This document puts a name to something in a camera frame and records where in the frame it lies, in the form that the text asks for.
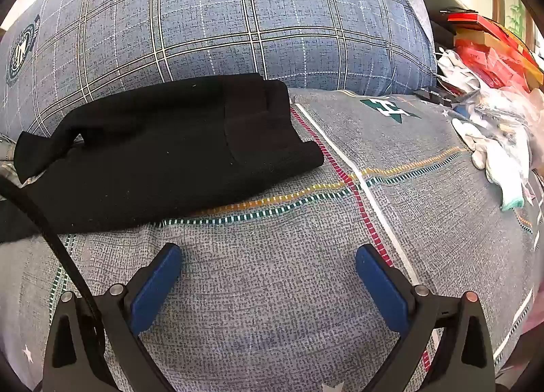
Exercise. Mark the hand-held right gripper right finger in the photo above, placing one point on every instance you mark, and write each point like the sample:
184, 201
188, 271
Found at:
382, 290

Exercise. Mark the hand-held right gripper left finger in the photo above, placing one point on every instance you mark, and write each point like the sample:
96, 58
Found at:
155, 285

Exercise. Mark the black pants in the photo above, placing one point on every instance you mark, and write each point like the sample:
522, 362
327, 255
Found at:
148, 154

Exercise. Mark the grey printed bed sheet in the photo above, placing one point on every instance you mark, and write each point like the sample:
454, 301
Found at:
276, 281

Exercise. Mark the white glove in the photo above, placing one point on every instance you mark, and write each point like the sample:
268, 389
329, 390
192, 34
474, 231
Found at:
501, 162

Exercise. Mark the small black device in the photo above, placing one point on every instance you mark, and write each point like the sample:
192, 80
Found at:
433, 96

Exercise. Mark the clear plastic bag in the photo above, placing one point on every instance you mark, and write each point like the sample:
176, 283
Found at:
510, 115

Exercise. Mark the pile of red boxes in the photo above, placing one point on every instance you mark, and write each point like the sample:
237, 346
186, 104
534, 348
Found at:
488, 60

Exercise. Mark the blue plaid pillow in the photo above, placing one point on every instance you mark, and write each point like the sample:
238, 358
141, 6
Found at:
255, 13

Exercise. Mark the wooden framed window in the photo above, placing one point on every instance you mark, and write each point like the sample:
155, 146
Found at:
512, 9

